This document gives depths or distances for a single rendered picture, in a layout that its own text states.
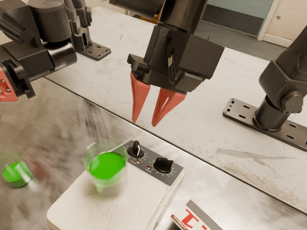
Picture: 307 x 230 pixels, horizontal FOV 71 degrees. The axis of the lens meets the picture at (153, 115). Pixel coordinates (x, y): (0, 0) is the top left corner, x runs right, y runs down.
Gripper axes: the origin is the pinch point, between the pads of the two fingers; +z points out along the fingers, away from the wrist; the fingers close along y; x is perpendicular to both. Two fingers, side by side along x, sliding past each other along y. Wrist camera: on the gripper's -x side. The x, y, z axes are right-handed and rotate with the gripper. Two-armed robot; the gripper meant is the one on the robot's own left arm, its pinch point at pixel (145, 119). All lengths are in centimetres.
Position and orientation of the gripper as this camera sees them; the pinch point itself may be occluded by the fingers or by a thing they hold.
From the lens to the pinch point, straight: 35.9
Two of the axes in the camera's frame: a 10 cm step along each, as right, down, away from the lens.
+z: -3.2, 8.9, 3.2
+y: 9.2, 2.1, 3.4
